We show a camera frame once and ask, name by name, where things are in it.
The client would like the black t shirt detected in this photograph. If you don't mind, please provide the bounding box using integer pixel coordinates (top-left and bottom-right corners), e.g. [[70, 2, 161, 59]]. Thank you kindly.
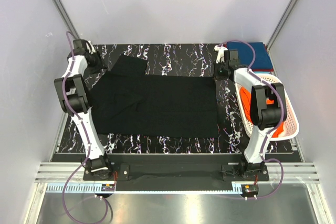
[[90, 55, 218, 138]]

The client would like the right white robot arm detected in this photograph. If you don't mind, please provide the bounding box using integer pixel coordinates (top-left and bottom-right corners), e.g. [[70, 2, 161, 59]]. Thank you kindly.
[[213, 46, 287, 180]]

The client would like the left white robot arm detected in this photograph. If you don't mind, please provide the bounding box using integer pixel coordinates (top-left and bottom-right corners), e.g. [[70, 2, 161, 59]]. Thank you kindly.
[[54, 39, 113, 180]]

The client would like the orange t shirt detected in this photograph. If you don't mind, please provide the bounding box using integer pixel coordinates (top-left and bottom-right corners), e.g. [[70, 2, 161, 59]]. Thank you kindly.
[[239, 87, 284, 138]]

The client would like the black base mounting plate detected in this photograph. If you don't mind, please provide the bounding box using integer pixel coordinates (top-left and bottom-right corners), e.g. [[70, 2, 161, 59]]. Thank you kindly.
[[83, 153, 270, 192]]

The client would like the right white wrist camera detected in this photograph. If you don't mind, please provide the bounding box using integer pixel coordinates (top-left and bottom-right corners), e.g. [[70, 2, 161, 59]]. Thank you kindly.
[[214, 45, 228, 63]]

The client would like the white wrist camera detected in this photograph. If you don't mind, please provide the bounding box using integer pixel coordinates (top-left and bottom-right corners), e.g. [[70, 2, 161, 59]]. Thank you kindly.
[[86, 40, 96, 54], [214, 45, 228, 63]]

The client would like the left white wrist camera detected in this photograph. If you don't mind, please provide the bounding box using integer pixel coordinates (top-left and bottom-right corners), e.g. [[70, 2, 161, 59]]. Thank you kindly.
[[86, 40, 96, 54]]

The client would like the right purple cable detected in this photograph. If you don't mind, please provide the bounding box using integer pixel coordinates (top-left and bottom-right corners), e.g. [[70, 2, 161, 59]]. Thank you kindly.
[[217, 39, 287, 200]]

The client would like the left aluminium frame post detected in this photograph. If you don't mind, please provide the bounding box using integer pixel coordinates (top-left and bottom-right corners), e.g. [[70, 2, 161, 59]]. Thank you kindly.
[[52, 0, 80, 39]]

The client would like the aluminium frame post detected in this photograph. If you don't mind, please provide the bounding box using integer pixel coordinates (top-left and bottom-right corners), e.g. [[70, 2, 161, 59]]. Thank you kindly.
[[52, 0, 80, 39], [266, 0, 299, 50]]

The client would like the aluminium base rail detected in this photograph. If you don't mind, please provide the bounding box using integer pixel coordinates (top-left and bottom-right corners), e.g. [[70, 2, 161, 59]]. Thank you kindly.
[[35, 162, 320, 184]]

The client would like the right aluminium frame post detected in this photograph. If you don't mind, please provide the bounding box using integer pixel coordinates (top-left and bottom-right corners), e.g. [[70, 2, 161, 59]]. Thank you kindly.
[[266, 0, 299, 50]]

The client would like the slotted cable duct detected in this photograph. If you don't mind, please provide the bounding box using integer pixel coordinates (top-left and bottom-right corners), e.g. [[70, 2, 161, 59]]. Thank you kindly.
[[46, 183, 243, 195]]

